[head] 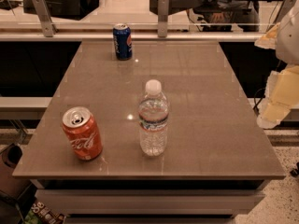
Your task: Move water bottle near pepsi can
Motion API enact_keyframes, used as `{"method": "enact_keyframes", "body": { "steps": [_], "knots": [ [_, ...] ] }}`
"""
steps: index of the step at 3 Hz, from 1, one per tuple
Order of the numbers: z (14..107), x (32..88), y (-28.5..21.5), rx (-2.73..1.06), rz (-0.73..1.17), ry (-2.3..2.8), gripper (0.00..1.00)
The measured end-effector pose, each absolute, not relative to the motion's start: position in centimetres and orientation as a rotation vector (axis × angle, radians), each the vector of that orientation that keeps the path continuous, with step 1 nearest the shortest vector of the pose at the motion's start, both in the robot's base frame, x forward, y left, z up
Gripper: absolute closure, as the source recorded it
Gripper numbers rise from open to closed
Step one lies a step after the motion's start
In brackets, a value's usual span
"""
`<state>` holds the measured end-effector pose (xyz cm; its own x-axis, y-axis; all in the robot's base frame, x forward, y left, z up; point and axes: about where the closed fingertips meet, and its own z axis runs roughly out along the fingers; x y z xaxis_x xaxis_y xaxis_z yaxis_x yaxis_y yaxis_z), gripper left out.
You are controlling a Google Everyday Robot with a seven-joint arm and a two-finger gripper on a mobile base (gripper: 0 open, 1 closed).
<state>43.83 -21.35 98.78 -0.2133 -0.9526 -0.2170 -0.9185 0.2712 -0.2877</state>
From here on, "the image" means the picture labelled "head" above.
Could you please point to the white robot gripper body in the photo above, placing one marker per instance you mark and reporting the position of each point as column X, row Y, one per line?
column 289, row 41

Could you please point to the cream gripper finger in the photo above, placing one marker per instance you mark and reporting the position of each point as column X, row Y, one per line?
column 269, row 39
column 281, row 95

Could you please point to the clear plastic water bottle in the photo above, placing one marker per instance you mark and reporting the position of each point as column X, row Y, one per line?
column 153, row 112

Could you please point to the blue pepsi can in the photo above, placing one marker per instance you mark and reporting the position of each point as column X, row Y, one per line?
column 122, row 41

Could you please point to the red coca-cola can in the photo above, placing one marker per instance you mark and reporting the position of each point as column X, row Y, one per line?
column 81, row 129

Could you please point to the dark machine on counter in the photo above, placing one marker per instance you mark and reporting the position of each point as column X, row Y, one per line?
column 219, row 15

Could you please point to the white drawer under table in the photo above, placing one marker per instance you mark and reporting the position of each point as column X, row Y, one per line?
column 149, row 202

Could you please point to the green snack package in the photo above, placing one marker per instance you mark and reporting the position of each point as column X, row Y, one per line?
column 41, row 214

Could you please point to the right metal rail bracket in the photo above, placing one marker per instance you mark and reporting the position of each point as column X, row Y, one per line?
column 286, row 6

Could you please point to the metal rail bracket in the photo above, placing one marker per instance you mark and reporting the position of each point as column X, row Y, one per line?
column 286, row 6
column 163, row 7
column 42, row 11

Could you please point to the middle metal rail bracket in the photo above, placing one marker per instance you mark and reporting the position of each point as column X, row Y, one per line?
column 163, row 7

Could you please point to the left metal rail bracket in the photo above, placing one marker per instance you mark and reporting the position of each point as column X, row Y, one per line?
column 42, row 11

